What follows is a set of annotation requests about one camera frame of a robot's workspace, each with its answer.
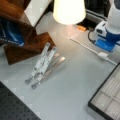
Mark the blue white gripper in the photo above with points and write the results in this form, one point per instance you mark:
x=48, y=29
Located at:
x=104, y=39

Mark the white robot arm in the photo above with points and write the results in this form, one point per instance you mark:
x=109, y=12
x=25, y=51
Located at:
x=113, y=21

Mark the orange small object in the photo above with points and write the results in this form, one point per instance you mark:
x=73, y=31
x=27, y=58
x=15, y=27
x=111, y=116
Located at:
x=81, y=28

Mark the white table lamp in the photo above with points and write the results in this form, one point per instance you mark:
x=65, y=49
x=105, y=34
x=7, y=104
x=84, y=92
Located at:
x=69, y=13

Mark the black compartment case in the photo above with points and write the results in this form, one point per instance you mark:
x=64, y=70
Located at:
x=106, y=100

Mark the wooden angled shelf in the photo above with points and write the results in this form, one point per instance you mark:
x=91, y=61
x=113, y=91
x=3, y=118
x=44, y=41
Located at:
x=34, y=42

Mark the white box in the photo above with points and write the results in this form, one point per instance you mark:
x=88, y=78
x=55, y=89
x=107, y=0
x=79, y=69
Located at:
x=36, y=9

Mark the blue book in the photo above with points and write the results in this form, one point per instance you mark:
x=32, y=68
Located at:
x=10, y=33

